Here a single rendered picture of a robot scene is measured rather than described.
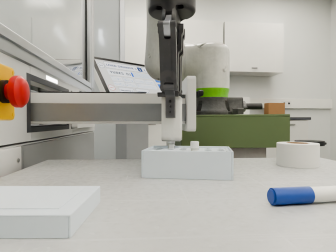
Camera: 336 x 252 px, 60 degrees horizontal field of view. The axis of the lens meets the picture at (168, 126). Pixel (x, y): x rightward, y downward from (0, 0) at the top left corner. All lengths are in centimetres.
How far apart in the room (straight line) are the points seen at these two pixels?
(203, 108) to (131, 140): 80
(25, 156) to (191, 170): 33
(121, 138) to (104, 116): 113
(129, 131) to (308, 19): 422
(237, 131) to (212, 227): 67
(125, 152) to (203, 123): 90
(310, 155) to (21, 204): 43
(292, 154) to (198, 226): 33
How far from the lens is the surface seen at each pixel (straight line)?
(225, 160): 39
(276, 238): 22
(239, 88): 468
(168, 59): 42
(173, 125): 45
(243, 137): 89
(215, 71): 98
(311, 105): 514
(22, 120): 59
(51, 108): 61
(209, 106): 97
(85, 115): 59
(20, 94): 40
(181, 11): 48
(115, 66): 172
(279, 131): 93
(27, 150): 61
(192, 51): 99
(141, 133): 173
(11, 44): 58
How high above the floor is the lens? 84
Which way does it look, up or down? 1 degrees down
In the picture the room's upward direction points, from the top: straight up
